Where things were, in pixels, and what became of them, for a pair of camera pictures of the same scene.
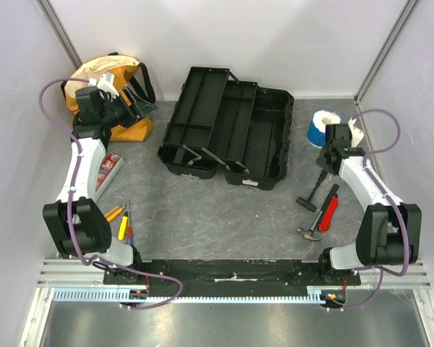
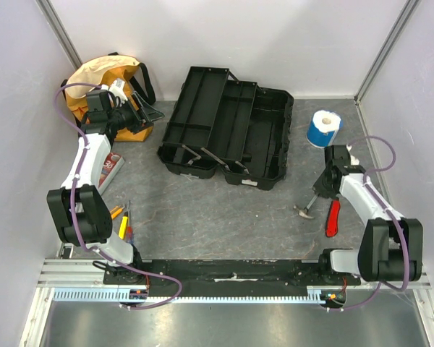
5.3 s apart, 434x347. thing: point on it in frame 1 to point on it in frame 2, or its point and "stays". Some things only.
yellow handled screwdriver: (124, 223) stays
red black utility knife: (328, 210) to (332, 225)
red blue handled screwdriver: (129, 230) stays
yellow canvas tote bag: (126, 71) stays
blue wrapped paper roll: (316, 130) stays
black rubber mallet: (306, 203) to (247, 157)
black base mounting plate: (142, 279) stays
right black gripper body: (328, 165) to (320, 185)
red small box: (111, 166) stays
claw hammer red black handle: (323, 222) to (304, 212)
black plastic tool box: (220, 126) stays
